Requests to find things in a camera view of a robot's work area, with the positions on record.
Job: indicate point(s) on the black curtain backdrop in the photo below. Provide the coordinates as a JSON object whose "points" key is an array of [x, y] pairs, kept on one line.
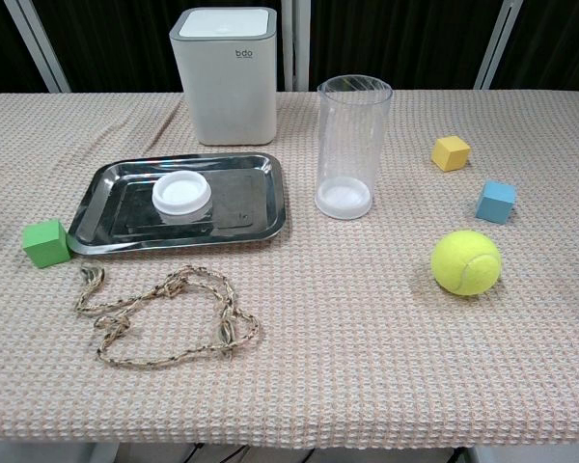
{"points": [[405, 38]]}

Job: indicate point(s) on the white round lid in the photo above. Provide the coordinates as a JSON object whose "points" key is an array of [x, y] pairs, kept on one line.
{"points": [[181, 193]]}

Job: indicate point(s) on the stainless steel tray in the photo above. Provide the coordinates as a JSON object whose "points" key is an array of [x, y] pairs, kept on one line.
{"points": [[241, 202]]}

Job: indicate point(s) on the yellow wooden cube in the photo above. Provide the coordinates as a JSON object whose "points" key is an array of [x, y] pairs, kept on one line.
{"points": [[449, 153]]}

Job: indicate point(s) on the blue wooden cube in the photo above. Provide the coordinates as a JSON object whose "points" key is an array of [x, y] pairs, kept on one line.
{"points": [[495, 201]]}

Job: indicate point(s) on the beige waffle tablecloth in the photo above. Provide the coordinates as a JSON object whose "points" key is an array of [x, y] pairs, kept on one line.
{"points": [[318, 337]]}

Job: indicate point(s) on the white metal frame bar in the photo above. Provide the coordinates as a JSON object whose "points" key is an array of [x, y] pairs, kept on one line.
{"points": [[499, 43], [294, 43], [36, 43]]}

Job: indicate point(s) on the transparent plastic cylinder container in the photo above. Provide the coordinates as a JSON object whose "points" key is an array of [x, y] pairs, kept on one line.
{"points": [[347, 159]]}

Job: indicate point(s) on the white desktop trash bin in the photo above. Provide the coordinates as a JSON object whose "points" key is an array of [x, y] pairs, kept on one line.
{"points": [[229, 87]]}

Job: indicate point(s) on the yellow tennis ball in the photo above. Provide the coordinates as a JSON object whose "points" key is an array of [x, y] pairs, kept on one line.
{"points": [[464, 263]]}

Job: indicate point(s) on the green wooden cube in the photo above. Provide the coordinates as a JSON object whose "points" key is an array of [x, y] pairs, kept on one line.
{"points": [[46, 243]]}

